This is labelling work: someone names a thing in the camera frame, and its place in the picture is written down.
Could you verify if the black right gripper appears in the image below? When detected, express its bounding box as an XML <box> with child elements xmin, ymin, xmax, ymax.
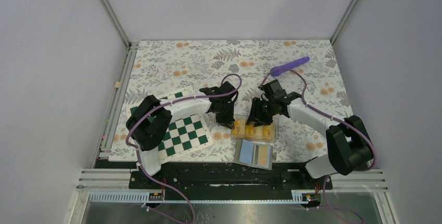
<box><xmin>246</xmin><ymin>97</ymin><xmax>277</xmax><ymax>128</ymax></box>

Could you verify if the gold VIP card stack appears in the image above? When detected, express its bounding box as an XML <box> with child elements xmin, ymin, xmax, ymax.
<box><xmin>231</xmin><ymin>119</ymin><xmax>274</xmax><ymax>140</ymax></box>

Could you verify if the clear acrylic card box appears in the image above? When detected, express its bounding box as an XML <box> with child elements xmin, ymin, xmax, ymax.
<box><xmin>230</xmin><ymin>115</ymin><xmax>280</xmax><ymax>144</ymax></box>

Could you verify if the grey card holder wallet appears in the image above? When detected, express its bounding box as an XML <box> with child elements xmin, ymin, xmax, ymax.
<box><xmin>234</xmin><ymin>139</ymin><xmax>274</xmax><ymax>170</ymax></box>

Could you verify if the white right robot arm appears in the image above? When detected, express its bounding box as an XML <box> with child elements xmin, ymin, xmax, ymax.
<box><xmin>247</xmin><ymin>80</ymin><xmax>374</xmax><ymax>189</ymax></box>

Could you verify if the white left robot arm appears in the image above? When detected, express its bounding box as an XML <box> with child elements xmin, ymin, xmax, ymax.
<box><xmin>126</xmin><ymin>81</ymin><xmax>239</xmax><ymax>188</ymax></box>

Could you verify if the floral patterned table mat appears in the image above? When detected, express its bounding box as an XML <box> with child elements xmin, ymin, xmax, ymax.
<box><xmin>109</xmin><ymin>40</ymin><xmax>353</xmax><ymax>162</ymax></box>

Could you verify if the purple cylindrical tool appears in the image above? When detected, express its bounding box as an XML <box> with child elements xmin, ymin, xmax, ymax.
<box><xmin>270</xmin><ymin>56</ymin><xmax>310</xmax><ymax>77</ymax></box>

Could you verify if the green white chessboard mat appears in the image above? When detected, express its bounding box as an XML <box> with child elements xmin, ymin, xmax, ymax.
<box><xmin>127</xmin><ymin>85</ymin><xmax>214</xmax><ymax>163</ymax></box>

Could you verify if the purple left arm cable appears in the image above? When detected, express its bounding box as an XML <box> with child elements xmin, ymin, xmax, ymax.
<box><xmin>125</xmin><ymin>73</ymin><xmax>243</xmax><ymax>224</ymax></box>

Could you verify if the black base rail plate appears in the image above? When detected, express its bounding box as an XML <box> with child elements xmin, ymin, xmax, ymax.
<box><xmin>95</xmin><ymin>159</ymin><xmax>370</xmax><ymax>203</ymax></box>

